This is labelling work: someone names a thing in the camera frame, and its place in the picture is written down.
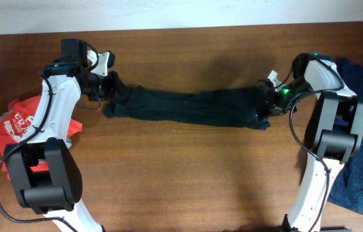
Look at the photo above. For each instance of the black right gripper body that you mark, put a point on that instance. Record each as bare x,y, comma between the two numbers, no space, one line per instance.
281,98

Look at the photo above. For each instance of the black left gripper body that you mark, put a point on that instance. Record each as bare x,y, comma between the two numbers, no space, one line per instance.
108,86

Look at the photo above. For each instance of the black t-shirt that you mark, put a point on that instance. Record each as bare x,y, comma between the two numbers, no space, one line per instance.
236,108

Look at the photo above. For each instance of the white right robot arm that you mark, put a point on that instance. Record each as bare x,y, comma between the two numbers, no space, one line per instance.
333,135

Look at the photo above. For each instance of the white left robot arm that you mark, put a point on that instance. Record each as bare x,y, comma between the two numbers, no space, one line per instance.
43,173

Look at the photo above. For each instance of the red folded t-shirt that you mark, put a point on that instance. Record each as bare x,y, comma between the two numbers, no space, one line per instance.
17,129

